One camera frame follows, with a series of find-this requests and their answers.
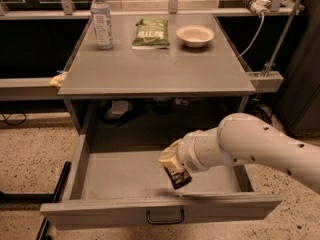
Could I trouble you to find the black rxbar chocolate bar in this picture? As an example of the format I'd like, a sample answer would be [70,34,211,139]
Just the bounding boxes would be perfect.
[165,168,192,189]

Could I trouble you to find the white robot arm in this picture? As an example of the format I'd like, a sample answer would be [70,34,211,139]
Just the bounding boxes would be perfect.
[158,113,320,193]

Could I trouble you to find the grey open top drawer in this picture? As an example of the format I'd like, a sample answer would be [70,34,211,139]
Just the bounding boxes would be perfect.
[40,117,284,231]

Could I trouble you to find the black items under counter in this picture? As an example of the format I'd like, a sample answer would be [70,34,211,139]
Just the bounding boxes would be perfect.
[97,99,149,125]

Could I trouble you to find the grey cabinet counter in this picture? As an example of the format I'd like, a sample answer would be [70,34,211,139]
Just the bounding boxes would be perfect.
[57,13,257,132]

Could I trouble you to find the white paper bowl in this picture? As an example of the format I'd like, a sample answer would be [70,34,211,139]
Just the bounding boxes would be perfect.
[176,25,215,48]

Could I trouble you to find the green kettle chips bag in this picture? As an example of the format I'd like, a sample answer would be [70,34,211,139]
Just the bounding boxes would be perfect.
[132,18,170,49]

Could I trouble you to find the clear plastic water bottle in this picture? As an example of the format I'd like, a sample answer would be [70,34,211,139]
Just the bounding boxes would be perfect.
[90,0,113,50]

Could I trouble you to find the white power strip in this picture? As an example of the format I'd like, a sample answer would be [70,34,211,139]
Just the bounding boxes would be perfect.
[241,0,271,16]

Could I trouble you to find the metal stand pole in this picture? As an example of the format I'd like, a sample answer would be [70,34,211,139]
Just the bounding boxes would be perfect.
[260,0,302,77]

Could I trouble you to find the black drawer handle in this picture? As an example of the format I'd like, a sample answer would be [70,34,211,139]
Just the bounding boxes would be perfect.
[146,208,185,226]

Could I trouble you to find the black cable bundle on floor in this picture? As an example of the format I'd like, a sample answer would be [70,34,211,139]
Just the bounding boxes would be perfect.
[248,103,274,125]

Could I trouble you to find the grey right rail bracket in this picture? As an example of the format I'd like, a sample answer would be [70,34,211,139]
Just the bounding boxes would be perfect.
[247,71,283,93]

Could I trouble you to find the yellow sponge on rail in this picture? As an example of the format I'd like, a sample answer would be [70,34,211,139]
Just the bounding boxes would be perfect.
[50,72,68,88]

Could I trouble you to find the black floor frame bar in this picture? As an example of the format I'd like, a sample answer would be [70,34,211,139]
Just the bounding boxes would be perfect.
[0,161,72,240]

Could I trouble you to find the black cable loop left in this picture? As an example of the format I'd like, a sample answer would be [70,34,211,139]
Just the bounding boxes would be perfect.
[0,112,28,126]

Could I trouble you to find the white power cable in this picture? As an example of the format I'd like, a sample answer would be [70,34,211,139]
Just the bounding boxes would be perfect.
[237,11,266,60]

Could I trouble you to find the grey metal side rail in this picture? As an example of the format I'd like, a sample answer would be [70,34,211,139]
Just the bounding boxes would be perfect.
[0,78,61,101]

